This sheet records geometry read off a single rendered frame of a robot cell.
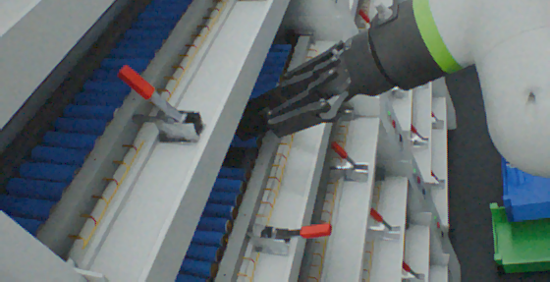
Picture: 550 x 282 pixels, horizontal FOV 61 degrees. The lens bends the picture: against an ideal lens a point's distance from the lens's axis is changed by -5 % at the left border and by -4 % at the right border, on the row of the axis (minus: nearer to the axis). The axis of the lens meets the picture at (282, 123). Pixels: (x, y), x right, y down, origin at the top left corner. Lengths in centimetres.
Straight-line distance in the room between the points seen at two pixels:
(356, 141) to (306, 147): 26
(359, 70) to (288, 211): 20
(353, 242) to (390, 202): 29
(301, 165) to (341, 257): 19
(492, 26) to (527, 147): 11
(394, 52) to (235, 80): 17
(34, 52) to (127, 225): 16
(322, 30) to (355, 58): 34
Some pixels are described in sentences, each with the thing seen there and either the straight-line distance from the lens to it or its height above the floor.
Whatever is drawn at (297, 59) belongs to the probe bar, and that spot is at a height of 97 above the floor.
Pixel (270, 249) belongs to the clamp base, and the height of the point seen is 94.
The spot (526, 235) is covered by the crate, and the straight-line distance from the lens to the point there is 162.
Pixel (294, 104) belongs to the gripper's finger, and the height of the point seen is 103.
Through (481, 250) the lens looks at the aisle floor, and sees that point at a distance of 161.
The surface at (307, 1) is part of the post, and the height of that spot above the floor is 102.
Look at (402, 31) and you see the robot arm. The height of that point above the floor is 109.
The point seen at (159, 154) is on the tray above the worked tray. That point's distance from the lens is 46.
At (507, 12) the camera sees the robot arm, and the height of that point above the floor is 110.
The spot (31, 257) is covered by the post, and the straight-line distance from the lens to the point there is 33.
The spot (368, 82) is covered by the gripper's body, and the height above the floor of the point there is 104.
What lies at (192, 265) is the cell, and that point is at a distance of 57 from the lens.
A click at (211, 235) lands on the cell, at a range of 59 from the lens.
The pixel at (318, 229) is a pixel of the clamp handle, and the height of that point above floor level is 96.
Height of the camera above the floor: 134
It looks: 34 degrees down
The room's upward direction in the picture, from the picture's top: 33 degrees counter-clockwise
